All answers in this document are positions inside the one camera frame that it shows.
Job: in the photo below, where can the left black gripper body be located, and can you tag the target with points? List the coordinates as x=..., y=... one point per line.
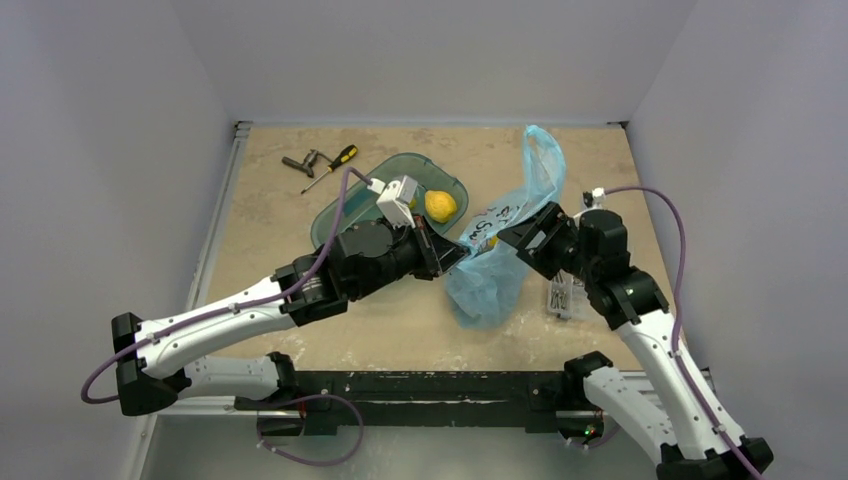
x=424, y=245

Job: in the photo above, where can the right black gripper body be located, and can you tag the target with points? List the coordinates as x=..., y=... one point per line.
x=534, y=234

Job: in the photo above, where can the light blue plastic bag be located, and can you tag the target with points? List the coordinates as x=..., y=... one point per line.
x=483, y=288

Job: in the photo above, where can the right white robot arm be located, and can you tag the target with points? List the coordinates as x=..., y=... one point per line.
x=687, y=433

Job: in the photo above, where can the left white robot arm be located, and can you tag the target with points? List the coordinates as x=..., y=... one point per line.
x=170, y=359

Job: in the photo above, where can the yellow fake lemon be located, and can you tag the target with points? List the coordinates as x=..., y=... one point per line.
x=440, y=206

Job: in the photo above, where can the clear plastic screw box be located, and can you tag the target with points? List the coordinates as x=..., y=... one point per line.
x=566, y=298

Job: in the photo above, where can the yellow black screwdriver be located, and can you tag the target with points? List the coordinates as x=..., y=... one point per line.
x=344, y=156

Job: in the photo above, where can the grey metal tool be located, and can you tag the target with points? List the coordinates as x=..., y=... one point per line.
x=307, y=165

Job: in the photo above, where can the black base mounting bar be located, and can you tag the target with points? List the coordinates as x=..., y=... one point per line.
x=320, y=402

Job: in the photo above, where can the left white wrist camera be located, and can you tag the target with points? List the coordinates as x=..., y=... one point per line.
x=393, y=199

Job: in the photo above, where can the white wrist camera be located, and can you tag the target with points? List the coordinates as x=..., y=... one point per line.
x=393, y=199
x=593, y=199

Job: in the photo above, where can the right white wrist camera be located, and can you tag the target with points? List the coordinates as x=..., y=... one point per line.
x=593, y=199

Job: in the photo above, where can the aluminium frame rail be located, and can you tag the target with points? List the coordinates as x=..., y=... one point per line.
x=205, y=265

